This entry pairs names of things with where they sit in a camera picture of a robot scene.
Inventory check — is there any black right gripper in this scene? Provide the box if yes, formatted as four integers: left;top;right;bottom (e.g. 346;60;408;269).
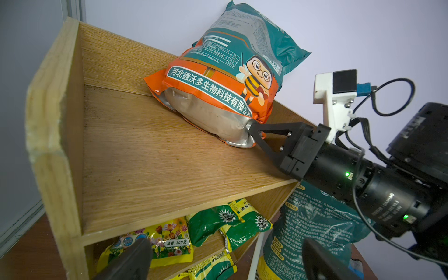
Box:
249;122;364;203

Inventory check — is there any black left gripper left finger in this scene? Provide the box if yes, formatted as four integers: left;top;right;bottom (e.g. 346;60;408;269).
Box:
93;239;153;280

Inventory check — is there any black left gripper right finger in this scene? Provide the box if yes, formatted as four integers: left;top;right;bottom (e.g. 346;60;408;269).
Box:
302;238;360;280

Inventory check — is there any tall green yellow fertilizer bag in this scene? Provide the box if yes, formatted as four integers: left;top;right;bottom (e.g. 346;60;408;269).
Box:
256;181;371;280

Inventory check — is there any green orange bee fertilizer bag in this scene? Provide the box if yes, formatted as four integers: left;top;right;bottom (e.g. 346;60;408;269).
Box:
145;2;309;148

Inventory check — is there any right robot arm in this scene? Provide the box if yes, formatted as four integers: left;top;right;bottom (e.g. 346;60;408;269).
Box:
249;103;448;272

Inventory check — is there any yellow flower fertilizer packet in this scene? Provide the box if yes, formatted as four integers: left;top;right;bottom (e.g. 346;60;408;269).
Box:
96;217;194;273

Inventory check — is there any wooden shelf unit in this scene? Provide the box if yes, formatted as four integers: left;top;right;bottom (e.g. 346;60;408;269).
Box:
25;18;296;280

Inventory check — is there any yellow green packet lower right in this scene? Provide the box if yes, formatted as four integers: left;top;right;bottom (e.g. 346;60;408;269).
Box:
172;250;238;280

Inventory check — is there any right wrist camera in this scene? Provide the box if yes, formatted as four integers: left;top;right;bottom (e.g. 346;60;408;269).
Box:
313;69;372;144

